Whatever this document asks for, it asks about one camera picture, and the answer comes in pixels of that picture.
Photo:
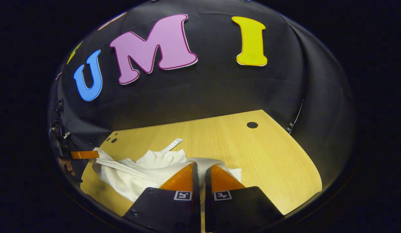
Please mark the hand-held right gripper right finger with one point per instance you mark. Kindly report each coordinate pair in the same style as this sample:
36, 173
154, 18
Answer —
207, 187

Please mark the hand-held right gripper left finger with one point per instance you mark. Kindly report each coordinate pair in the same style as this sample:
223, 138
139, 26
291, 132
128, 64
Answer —
196, 184

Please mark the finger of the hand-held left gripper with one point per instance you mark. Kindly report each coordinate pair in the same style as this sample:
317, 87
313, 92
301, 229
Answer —
85, 154

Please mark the cream white zip-neck sweater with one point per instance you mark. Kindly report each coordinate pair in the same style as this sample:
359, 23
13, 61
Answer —
139, 178

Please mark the black backdrop cloth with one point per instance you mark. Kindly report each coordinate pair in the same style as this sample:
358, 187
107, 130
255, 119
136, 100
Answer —
219, 90

